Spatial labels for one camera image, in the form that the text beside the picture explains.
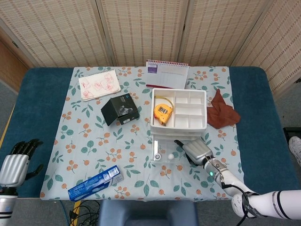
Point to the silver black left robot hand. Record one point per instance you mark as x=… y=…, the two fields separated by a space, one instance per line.
x=14 y=169

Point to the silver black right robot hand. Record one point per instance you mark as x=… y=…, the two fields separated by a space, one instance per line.
x=198 y=151

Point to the clear plastic deep drawer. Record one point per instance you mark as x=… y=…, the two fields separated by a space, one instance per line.
x=168 y=146

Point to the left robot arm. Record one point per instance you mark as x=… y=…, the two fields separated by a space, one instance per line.
x=7 y=203

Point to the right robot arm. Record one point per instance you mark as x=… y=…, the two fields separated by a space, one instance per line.
x=258 y=200

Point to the white drawer organizer box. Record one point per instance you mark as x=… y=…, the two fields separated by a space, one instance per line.
x=190 y=126

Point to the blue toothpaste box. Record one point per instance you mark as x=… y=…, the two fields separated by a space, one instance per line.
x=94 y=184

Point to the black product box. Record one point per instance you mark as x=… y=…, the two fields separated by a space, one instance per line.
x=123 y=106

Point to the small white ball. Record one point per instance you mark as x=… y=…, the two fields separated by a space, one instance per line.
x=171 y=156

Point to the brown cloth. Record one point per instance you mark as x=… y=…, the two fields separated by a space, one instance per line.
x=222 y=115

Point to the yellow tape measure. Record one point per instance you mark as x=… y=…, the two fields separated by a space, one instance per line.
x=162 y=113

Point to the white desk calendar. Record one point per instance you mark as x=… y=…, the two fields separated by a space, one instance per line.
x=168 y=77

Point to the blue padded seat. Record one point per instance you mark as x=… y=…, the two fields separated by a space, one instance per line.
x=148 y=214

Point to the floral print tablecloth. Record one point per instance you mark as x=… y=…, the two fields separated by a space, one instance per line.
x=117 y=164

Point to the black floor equipment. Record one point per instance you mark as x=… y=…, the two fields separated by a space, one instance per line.
x=292 y=131

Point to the white sneaker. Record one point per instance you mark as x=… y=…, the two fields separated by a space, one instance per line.
x=295 y=148

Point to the notepad with red drawings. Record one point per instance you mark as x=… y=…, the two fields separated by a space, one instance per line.
x=100 y=86

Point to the woven bamboo folding screen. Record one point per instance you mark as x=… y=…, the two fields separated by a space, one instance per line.
x=145 y=30

